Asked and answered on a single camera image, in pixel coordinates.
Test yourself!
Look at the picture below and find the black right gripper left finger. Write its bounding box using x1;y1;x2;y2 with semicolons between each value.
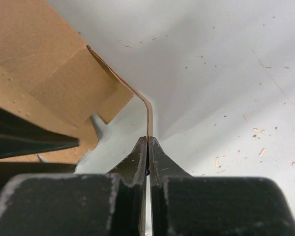
0;137;148;236

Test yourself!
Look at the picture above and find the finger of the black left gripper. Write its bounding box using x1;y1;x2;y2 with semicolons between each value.
0;107;79;159
0;162;76;190

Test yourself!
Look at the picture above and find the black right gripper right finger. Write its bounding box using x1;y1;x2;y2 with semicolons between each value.
148;137;295;236

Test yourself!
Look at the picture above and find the brown cardboard box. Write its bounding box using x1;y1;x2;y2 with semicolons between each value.
0;0;139;163

